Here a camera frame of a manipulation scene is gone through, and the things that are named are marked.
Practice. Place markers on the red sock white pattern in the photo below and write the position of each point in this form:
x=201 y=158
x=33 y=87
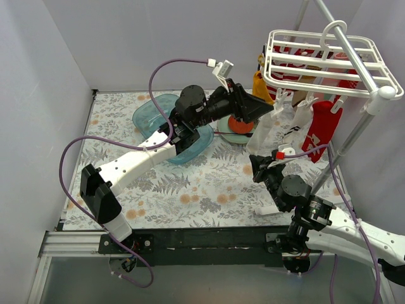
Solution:
x=323 y=125

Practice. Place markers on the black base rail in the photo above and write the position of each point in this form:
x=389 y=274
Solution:
x=260 y=245

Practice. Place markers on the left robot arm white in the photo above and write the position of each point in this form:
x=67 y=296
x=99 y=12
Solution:
x=100 y=187

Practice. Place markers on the floral tablecloth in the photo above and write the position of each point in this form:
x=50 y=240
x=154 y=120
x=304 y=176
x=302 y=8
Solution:
x=214 y=189

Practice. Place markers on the pink sock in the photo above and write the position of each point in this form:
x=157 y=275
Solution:
x=337 y=82

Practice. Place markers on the white clip hanger rack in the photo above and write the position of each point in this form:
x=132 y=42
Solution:
x=298 y=61

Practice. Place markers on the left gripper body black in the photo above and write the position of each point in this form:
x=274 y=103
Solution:
x=237 y=100

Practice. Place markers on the yellow sock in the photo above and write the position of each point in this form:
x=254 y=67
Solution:
x=260 y=88

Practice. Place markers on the light green plate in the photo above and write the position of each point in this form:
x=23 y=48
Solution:
x=222 y=126

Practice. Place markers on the purple fork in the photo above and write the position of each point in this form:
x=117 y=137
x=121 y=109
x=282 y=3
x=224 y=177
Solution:
x=233 y=134

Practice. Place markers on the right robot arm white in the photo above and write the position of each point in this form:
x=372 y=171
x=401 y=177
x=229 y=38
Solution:
x=319 y=224

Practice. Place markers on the plain white sock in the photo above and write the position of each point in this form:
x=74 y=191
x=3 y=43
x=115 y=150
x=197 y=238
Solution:
x=262 y=130

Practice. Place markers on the orange saucer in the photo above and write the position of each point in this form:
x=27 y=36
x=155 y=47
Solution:
x=239 y=127

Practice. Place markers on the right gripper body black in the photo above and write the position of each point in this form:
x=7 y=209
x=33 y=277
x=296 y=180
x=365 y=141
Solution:
x=263 y=168

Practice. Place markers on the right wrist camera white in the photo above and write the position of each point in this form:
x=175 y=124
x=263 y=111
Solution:
x=282 y=154

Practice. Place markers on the teal plastic basin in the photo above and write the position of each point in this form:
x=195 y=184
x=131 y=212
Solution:
x=147 y=119

